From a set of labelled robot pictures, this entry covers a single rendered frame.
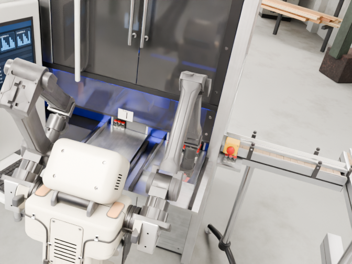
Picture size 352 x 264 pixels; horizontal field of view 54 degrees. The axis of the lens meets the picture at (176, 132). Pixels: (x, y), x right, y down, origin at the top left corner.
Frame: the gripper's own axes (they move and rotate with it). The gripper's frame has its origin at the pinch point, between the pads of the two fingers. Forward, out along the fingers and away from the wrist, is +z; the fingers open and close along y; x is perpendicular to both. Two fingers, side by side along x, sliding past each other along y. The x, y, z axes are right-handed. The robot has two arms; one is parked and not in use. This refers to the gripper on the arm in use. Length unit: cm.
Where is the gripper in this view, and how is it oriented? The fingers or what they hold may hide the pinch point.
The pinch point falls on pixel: (183, 182)
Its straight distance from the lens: 167.3
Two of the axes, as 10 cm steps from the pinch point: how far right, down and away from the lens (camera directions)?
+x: -9.5, -2.6, 1.5
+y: 2.5, -3.9, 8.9
